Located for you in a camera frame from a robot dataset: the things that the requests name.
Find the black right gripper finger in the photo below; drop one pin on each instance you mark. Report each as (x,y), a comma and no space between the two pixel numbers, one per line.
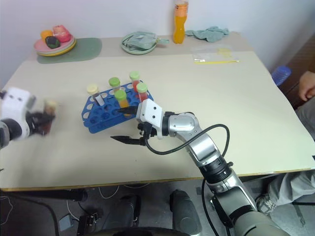
(128,140)
(130,110)

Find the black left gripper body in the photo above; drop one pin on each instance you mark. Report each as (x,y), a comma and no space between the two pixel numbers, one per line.
(32,123)

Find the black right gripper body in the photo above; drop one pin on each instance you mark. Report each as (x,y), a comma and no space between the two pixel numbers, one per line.
(147,130)

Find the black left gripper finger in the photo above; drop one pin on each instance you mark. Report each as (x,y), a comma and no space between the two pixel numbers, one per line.
(45,129)
(46,116)

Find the cream-capped dark red test tube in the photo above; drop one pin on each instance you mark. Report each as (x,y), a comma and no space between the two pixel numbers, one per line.
(50,104)

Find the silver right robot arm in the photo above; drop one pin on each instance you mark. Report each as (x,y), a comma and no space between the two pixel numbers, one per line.
(184,124)

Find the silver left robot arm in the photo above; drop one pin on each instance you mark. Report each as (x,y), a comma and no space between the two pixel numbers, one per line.
(11,129)

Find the green-capped orange test tube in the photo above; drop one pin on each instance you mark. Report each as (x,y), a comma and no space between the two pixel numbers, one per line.
(120,96)

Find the green-capped red-orange test tube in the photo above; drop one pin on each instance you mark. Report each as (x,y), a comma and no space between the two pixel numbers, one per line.
(142,88)

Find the green-capped clear test tube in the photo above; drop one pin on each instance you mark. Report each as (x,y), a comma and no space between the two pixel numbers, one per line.
(114,81)

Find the blue test tube rack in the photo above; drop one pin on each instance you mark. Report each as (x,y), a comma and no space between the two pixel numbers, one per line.
(98,120)

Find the green-capped red test tube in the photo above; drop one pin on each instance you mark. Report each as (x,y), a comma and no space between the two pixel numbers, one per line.
(134,75)

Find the yellow-capped test tube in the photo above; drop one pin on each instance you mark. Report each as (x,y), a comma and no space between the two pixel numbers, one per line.
(93,89)

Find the bystander bare hand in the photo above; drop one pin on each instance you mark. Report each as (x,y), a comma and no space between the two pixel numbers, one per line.
(307,83)

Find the black bar under table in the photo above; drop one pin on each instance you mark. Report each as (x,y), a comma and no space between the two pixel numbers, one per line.
(49,194)

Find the yellow plate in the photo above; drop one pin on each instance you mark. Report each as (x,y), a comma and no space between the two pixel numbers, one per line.
(66,50)

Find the pink plate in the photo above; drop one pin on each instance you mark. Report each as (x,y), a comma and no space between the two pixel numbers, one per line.
(39,46)

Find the mint green pouch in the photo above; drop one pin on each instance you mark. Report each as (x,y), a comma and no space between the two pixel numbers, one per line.
(140,39)

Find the dark rounded robot shape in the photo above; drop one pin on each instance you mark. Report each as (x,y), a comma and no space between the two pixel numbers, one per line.
(184,214)
(125,214)

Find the black and green toy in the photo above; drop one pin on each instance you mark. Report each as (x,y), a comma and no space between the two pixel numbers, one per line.
(52,42)

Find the green placemat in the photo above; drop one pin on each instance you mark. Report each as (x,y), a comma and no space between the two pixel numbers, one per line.
(86,49)

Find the orange toy pepper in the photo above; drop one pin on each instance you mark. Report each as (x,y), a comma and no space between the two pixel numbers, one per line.
(46,34)

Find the pink and red toy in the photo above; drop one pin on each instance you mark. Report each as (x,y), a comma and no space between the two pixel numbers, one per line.
(62,33)

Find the black box on floor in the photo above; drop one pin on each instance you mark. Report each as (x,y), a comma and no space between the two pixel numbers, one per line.
(89,222)

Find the grey foot pedal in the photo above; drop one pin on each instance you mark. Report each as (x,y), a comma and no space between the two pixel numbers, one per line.
(66,222)

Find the orange drink bottle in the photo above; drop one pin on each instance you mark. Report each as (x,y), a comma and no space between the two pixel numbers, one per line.
(180,27)

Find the clear zip bag yellow strip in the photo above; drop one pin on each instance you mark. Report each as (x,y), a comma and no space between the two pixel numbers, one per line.
(216,57)

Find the green cloth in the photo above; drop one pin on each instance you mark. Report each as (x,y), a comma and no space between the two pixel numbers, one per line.
(209,34)

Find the bystander grey sneaker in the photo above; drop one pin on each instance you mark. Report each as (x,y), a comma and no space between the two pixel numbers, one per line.
(265,204)

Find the blue ribbed bottle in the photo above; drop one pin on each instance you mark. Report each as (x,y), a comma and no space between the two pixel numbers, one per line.
(281,75)

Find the bystander grey trouser leg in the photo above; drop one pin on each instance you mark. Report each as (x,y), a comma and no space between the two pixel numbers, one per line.
(295,186)

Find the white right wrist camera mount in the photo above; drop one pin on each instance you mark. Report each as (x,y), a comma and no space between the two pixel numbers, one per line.
(150,110)

